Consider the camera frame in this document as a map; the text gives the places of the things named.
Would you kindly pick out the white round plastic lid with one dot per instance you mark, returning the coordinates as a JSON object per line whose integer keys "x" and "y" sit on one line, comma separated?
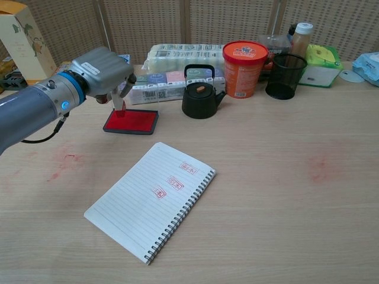
{"x": 350, "y": 76}

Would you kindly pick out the dark bottle black cap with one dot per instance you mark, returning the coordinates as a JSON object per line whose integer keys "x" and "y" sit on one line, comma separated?
{"x": 291, "y": 32}

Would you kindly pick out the large clear tissue pack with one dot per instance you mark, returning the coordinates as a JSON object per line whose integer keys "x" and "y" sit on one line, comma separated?
{"x": 177, "y": 56}

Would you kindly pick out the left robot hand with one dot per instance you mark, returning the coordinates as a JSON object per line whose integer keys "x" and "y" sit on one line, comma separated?
{"x": 102, "y": 71}

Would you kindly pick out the light blue wet wipes pack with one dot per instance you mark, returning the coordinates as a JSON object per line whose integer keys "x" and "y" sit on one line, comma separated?
{"x": 368, "y": 66}

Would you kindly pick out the black teapot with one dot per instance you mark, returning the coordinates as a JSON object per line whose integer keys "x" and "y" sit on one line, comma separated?
{"x": 198, "y": 103}

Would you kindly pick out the gold foil pack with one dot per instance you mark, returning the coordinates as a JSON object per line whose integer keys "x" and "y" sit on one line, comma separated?
{"x": 6, "y": 66}

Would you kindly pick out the woven folding screen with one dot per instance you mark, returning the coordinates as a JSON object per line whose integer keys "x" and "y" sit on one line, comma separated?
{"x": 148, "y": 23}

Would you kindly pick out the tall cream gift box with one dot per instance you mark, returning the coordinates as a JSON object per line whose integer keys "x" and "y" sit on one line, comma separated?
{"x": 20, "y": 44}

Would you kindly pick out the clear plastic food container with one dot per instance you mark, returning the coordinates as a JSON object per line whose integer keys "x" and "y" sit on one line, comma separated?
{"x": 274, "y": 43}

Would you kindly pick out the green tissue pack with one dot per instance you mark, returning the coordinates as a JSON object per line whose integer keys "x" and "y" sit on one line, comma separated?
{"x": 321, "y": 65}

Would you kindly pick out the white spiral notebook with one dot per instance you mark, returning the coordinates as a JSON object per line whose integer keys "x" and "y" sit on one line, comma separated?
{"x": 142, "y": 207}

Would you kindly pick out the brown bottle white cap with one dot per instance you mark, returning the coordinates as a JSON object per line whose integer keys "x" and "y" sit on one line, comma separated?
{"x": 301, "y": 40}

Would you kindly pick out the blue and white soap box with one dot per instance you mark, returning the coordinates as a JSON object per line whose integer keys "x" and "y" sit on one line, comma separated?
{"x": 125, "y": 58}

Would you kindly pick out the orange instant noodle cup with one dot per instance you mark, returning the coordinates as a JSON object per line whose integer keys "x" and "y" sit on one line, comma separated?
{"x": 242, "y": 71}

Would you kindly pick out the red ink pad clear lid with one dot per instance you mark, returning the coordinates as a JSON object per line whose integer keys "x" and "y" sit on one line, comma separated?
{"x": 136, "y": 122}

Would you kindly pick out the dark grey plastic holder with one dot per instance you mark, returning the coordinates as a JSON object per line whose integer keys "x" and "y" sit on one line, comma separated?
{"x": 13, "y": 81}

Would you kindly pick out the multicolour pocket tissue row pack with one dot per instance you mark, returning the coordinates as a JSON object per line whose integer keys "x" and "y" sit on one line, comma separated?
{"x": 174, "y": 80}

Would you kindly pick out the white red stamp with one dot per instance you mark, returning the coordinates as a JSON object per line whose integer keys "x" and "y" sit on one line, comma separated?
{"x": 120, "y": 110}

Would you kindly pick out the black mesh pen holder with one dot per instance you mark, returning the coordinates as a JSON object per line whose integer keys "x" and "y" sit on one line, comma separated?
{"x": 284, "y": 80}

